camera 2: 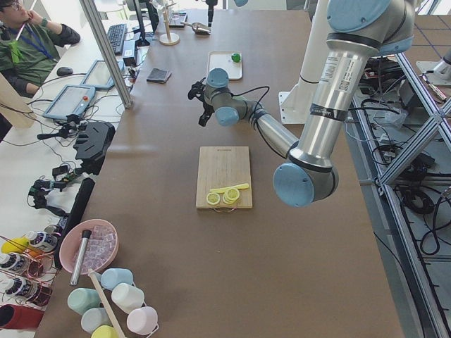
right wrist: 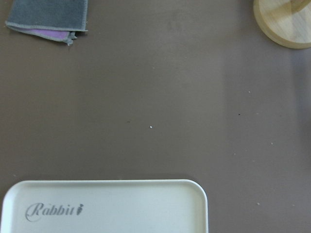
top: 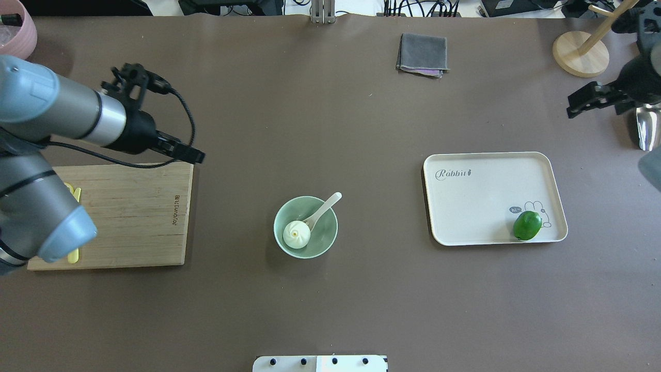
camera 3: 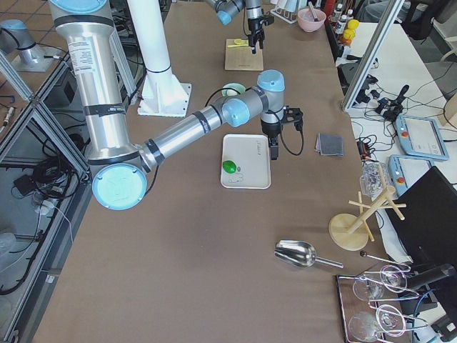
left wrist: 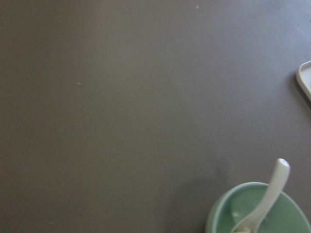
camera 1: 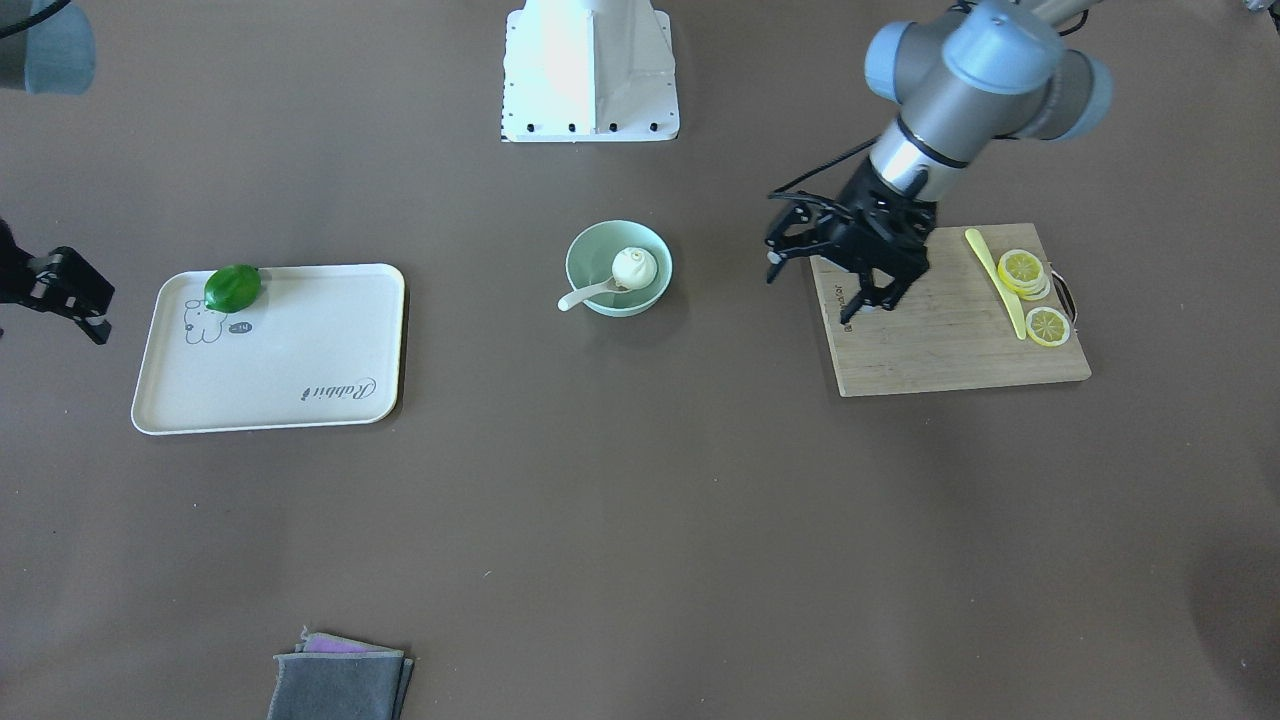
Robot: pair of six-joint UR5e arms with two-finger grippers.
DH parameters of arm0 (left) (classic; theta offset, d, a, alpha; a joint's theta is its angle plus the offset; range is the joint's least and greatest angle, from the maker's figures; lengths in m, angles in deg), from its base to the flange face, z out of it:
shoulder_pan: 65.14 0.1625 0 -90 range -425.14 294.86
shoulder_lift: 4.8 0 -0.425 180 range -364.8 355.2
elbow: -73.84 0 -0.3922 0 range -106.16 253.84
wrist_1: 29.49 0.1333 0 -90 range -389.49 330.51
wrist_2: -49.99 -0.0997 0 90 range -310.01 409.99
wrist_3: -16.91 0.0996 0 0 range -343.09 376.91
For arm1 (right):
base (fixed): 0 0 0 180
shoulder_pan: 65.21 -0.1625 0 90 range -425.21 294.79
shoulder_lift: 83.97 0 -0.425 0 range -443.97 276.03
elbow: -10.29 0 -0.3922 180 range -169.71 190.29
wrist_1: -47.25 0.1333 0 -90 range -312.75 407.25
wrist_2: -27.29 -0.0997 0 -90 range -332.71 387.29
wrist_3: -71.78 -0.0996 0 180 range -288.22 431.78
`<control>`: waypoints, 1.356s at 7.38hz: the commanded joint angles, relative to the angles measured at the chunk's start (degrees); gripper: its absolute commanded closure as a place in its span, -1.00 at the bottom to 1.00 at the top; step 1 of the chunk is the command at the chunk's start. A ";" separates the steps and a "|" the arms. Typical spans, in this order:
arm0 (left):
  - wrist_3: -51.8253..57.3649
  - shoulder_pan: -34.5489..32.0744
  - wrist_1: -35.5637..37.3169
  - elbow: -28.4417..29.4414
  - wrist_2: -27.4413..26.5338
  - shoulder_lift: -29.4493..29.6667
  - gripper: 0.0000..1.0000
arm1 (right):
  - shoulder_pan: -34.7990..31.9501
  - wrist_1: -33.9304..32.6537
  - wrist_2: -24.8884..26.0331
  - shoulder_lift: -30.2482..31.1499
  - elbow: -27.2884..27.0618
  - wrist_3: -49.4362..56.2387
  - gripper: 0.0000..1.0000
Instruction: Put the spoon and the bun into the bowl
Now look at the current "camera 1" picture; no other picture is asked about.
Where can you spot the stacked lemon slices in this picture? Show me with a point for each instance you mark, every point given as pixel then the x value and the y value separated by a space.
pixel 1024 274

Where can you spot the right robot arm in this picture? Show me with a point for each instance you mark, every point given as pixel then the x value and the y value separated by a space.
pixel 47 47

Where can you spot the green lime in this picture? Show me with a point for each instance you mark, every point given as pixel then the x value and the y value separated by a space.
pixel 232 288

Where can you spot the grey folded cloth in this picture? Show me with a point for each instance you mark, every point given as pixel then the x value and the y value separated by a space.
pixel 331 677

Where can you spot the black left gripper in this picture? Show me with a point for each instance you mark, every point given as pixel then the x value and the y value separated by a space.
pixel 868 205

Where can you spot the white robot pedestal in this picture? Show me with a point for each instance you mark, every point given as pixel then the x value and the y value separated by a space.
pixel 589 72

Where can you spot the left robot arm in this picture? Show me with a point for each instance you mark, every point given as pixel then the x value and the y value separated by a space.
pixel 983 71

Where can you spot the white ceramic spoon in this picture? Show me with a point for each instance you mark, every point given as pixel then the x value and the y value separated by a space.
pixel 576 297

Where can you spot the light green bowl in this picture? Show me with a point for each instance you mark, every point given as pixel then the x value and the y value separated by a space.
pixel 590 257

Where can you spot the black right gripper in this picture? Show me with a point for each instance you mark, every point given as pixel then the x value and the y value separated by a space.
pixel 62 283

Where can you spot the bamboo cutting board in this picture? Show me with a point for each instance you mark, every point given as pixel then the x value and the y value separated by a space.
pixel 951 331

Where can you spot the cream rabbit tray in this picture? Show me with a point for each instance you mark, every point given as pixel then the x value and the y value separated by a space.
pixel 320 347

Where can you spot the yellow plastic knife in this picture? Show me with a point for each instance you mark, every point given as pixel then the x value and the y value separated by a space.
pixel 1011 301

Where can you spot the white steamed bun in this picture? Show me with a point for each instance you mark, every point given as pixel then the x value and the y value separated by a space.
pixel 634 268

